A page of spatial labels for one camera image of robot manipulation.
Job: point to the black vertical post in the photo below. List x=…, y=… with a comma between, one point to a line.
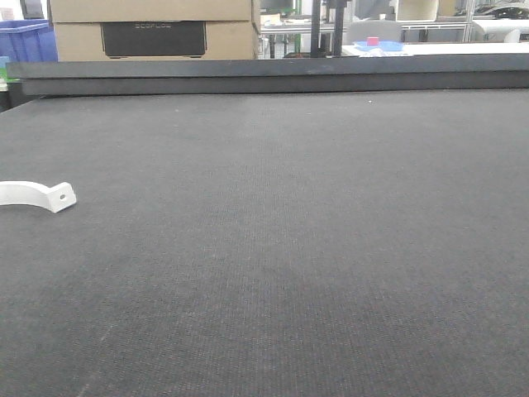
x=315, y=28

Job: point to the blue tray on table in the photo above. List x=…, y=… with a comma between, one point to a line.
x=386, y=46

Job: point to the upper cardboard box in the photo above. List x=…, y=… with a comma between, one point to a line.
x=146, y=10

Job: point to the black raised back board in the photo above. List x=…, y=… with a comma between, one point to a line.
x=330, y=75

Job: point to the white pipe clamp bracket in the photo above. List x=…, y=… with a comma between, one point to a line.
x=53, y=199

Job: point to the lower cardboard box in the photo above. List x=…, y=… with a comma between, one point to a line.
x=224, y=41

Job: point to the blue crate far left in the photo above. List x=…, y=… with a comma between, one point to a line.
x=28, y=41

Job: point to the cardboard box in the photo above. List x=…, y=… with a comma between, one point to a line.
x=224, y=41
x=146, y=10

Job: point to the red cube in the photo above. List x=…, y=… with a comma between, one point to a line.
x=372, y=41

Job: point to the white background table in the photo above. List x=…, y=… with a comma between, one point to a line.
x=438, y=49

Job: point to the dark grey table mat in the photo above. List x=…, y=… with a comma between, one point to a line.
x=362, y=244

